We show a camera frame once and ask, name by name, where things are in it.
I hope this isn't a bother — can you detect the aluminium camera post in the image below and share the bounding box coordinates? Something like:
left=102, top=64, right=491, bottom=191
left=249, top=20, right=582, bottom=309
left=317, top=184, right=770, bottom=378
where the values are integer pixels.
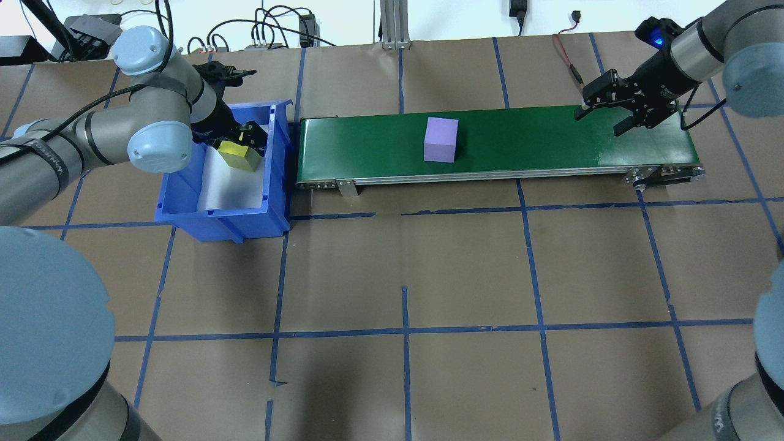
left=379, top=0, right=412, bottom=51

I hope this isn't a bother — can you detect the green conveyor belt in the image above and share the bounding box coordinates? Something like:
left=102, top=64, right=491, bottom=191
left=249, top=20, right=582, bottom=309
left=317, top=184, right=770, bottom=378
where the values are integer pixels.
left=294, top=105, right=706, bottom=198

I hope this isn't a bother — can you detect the black power adapter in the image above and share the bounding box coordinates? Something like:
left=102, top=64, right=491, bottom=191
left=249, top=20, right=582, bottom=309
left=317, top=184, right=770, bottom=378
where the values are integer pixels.
left=508, top=0, right=529, bottom=34

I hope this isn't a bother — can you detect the purple foam block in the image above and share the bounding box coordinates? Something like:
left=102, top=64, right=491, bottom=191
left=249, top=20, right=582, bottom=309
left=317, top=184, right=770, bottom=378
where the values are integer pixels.
left=423, top=116, right=460, bottom=164

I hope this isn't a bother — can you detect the blue plastic storage bin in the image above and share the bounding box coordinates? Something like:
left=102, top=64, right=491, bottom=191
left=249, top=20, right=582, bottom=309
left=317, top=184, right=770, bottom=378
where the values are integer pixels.
left=154, top=99, right=293, bottom=244

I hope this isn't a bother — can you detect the yellow foam block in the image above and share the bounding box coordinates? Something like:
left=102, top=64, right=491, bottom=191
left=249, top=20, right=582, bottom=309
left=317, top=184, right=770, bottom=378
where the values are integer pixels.
left=213, top=140, right=264, bottom=173

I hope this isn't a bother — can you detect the black camera stand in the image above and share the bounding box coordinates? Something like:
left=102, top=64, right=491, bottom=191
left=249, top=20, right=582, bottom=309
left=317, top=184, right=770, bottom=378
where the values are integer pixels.
left=0, top=0, right=83, bottom=65

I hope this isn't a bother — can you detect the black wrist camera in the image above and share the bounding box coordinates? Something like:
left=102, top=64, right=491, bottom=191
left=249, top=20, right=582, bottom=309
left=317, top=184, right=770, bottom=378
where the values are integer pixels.
left=635, top=16, right=685, bottom=51
left=195, top=60, right=258, bottom=92

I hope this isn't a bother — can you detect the grey box on stand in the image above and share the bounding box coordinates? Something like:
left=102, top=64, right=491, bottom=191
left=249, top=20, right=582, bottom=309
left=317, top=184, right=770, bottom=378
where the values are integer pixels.
left=64, top=15, right=123, bottom=59

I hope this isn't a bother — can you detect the white foam liner sheet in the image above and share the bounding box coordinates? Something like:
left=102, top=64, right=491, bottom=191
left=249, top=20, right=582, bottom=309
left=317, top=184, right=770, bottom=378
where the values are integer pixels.
left=197, top=122, right=270, bottom=212

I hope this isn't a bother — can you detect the red conveyor cable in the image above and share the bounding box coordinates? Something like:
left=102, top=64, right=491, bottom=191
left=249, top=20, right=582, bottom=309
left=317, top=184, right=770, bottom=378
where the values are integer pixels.
left=553, top=28, right=584, bottom=85

